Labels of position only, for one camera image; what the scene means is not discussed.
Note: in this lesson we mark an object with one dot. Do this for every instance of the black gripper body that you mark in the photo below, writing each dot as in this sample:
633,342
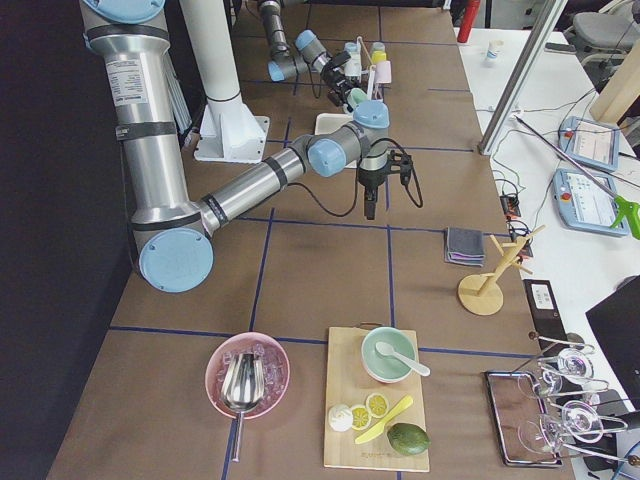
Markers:
370,180
331,80

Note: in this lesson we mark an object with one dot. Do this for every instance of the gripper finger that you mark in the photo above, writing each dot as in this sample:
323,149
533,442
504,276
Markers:
373,203
368,205
346,106

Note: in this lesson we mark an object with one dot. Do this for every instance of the mint green cup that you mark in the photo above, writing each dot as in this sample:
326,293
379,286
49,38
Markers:
355,97

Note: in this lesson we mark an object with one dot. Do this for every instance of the beige rabbit serving tray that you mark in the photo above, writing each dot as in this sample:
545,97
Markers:
327,123

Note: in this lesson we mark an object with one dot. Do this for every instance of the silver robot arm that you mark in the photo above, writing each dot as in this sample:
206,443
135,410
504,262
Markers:
285,64
172,233

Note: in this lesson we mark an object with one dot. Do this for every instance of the beige cup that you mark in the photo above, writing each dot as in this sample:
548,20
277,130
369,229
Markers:
353,66

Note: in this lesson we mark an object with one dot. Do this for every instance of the blue cup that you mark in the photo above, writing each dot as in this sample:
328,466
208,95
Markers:
352,48

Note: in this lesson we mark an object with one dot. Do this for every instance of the yellow cup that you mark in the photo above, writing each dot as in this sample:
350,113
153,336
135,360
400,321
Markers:
378,56

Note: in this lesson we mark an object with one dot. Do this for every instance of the pink cup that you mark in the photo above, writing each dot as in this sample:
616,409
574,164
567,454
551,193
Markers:
383,72

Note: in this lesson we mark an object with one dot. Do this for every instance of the white paper cup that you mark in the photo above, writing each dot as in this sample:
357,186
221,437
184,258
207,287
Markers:
492,52

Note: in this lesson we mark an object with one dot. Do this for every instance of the black framed metal tray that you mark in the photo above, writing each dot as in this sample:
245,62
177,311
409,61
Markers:
513,404

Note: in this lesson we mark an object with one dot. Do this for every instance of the grey folded cloth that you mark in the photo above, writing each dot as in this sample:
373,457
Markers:
464,247

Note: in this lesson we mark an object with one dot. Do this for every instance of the wooden mug tree stand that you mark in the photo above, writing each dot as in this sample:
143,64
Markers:
480,293

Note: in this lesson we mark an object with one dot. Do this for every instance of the white spoon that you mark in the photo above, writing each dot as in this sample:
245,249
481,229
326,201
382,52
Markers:
387,350

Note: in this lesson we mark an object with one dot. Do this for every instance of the red fire extinguisher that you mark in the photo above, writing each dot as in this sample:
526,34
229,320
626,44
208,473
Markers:
469,17

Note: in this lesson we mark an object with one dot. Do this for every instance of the green ceramic bowl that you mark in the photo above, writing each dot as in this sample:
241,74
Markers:
388,369

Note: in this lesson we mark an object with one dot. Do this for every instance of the wooden cutting board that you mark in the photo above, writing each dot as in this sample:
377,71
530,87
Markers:
349,383

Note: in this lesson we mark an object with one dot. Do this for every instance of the pink ice bowl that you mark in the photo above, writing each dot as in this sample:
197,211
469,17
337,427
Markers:
276,371

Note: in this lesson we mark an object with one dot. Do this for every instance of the lemon slice upper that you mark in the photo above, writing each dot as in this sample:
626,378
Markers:
377,404

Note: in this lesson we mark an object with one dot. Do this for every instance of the lemon slice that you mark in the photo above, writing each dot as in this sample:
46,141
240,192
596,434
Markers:
361,417
377,404

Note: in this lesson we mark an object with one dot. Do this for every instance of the black label box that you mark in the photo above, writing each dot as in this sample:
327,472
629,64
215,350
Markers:
544,310

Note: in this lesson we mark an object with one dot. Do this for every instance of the lemon slice lower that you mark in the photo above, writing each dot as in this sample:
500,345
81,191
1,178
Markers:
361,417

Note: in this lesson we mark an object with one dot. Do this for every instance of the teach pendant near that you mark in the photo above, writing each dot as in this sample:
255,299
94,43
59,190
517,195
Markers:
585,207

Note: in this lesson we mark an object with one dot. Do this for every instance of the teach pendant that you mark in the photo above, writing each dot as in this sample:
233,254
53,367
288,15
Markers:
590,143
585,207

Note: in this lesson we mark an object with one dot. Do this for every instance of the metal ice scoop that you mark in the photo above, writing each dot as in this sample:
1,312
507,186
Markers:
242,390

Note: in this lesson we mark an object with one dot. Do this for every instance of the teach pendant far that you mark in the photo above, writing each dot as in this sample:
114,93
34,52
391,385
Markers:
590,143

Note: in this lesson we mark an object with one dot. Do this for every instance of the yellow plastic knife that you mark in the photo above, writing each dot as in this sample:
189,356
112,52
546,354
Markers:
375,431

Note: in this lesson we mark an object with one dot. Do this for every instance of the green avocado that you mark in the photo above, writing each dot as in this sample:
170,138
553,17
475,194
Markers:
408,439

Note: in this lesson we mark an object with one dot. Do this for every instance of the green spray nozzle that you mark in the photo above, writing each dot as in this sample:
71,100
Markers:
627,211

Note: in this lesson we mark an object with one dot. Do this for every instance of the wine glass upper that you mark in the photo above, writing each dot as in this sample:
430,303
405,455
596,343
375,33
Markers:
572,364

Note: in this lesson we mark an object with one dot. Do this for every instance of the wine glass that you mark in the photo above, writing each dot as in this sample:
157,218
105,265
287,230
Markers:
578,422
572,364

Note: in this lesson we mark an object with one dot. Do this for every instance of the black laptop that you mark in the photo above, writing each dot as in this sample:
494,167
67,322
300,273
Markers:
615,324

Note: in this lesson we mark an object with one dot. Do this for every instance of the grey office chair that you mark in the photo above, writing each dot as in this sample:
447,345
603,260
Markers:
597,31

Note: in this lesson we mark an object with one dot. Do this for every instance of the wine glass lower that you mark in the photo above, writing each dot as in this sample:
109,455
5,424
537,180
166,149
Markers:
578,422

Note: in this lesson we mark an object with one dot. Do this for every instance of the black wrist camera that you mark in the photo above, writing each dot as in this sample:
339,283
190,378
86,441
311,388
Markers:
401,164

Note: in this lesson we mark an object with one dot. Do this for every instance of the white wire cup rack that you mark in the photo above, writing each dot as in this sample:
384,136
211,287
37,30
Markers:
369,70

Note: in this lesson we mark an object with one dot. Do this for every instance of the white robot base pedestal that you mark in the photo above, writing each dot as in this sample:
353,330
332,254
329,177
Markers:
229,131

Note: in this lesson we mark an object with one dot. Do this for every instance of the grey aluminium post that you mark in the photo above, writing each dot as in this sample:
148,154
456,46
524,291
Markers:
543,26

